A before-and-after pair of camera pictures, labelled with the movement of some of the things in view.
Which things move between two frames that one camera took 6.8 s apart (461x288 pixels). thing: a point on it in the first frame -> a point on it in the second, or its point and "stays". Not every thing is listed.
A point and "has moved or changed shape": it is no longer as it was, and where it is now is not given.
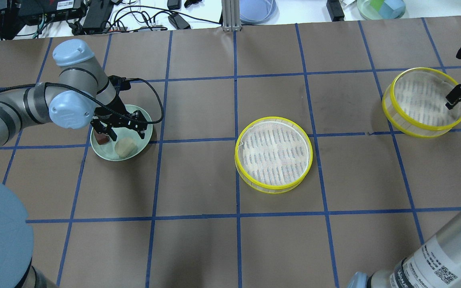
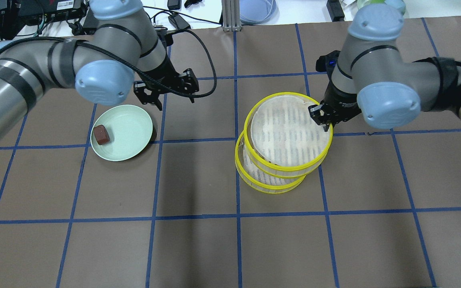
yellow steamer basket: [414, 103] has moved or changed shape
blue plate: [259, 12] stays
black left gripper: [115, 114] -> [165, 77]
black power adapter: [335, 10] stays
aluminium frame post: [231, 15] stays
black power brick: [177, 22] stays
